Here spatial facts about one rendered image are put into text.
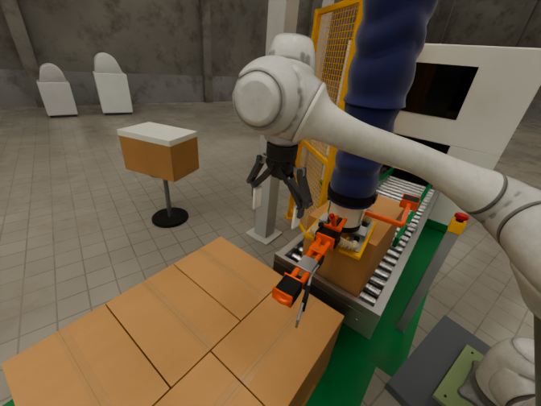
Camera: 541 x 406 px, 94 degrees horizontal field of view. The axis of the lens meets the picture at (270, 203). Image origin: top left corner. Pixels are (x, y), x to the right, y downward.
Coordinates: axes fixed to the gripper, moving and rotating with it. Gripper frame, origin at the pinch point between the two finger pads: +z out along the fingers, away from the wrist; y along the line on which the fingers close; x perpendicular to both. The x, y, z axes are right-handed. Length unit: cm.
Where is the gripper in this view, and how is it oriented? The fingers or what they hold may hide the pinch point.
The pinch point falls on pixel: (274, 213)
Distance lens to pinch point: 70.0
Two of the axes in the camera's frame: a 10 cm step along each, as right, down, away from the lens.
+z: -0.8, 8.6, 5.0
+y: -7.8, -3.7, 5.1
